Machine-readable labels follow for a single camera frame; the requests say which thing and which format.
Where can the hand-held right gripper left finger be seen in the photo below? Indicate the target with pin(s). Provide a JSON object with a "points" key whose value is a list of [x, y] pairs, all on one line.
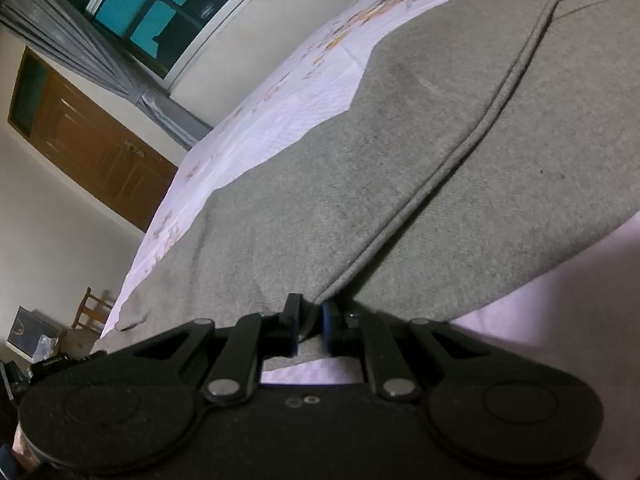
{"points": [[294, 331]]}

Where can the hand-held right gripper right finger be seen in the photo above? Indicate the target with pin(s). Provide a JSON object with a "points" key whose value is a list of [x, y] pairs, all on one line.
{"points": [[329, 331]]}

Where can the grey towel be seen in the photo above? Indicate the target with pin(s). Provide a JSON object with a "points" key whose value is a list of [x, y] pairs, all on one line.
{"points": [[350, 160]]}

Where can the wooden chair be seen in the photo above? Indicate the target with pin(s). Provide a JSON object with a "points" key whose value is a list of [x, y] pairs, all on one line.
{"points": [[92, 310]]}

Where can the floral bed sheet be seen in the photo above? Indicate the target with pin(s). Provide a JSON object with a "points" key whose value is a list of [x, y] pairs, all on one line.
{"points": [[300, 105]]}

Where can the grey storage box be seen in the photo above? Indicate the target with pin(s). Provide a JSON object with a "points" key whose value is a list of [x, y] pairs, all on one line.
{"points": [[27, 332]]}

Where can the brown wooden door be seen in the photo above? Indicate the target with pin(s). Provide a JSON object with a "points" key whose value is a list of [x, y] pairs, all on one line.
{"points": [[95, 145]]}

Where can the grey curtain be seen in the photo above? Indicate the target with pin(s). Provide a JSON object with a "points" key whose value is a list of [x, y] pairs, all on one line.
{"points": [[95, 55]]}

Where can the glass window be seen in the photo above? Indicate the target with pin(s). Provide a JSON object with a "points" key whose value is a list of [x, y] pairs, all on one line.
{"points": [[165, 5]]}

